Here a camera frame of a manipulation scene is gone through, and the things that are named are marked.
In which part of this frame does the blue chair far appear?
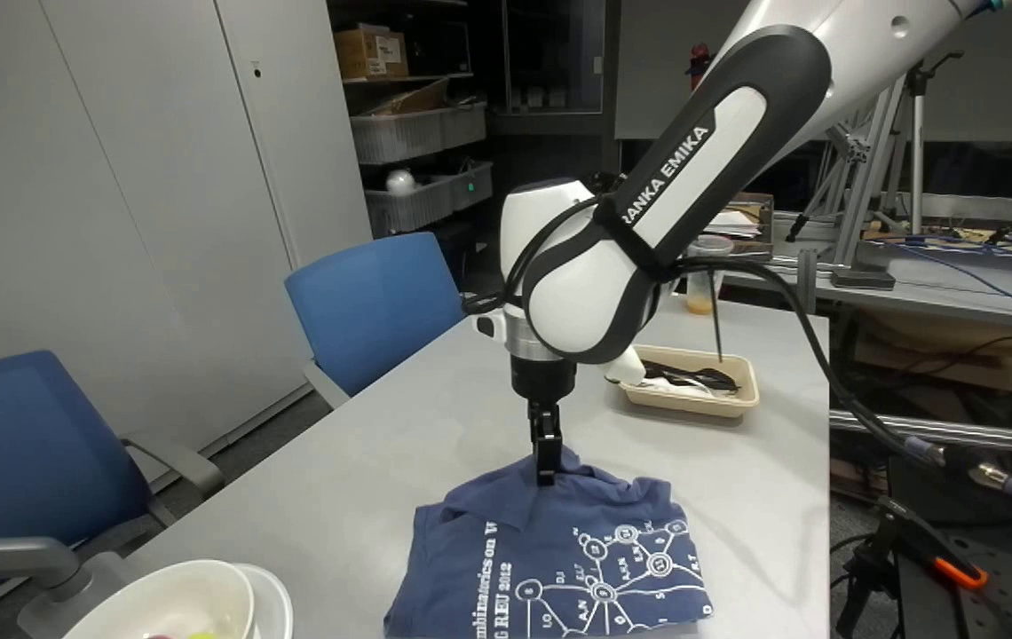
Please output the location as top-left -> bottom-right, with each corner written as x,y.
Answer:
285,231 -> 466,409

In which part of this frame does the orange handled clamp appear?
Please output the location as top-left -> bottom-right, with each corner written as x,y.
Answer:
872,495 -> 991,597

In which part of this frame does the white bowl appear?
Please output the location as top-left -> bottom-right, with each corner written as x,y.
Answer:
64,561 -> 254,639

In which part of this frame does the cardboard box on shelf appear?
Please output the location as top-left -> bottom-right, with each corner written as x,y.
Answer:
334,25 -> 409,79

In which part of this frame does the blue printed shirt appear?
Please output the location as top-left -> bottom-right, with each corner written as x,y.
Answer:
384,454 -> 712,639

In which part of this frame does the beige cutlery tray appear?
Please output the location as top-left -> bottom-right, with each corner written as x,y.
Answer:
608,344 -> 760,424

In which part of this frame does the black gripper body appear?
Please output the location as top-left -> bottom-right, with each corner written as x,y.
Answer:
510,359 -> 575,405

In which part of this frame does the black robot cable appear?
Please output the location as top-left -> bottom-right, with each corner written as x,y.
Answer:
472,191 -> 1012,518

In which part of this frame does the grey storage bins shelf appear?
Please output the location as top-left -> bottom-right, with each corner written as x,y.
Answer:
350,102 -> 495,235

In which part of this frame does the blue chair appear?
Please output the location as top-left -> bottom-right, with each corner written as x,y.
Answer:
285,231 -> 466,409
0,347 -> 222,631

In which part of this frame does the cluttered background workbench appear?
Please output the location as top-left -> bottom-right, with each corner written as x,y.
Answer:
712,189 -> 1012,329

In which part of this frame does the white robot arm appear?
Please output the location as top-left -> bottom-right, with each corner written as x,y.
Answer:
499,0 -> 1006,484

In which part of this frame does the white plate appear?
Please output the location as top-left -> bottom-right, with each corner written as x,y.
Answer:
246,566 -> 296,639

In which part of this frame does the blue chair near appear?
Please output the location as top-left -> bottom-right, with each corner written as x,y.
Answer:
0,347 -> 222,631

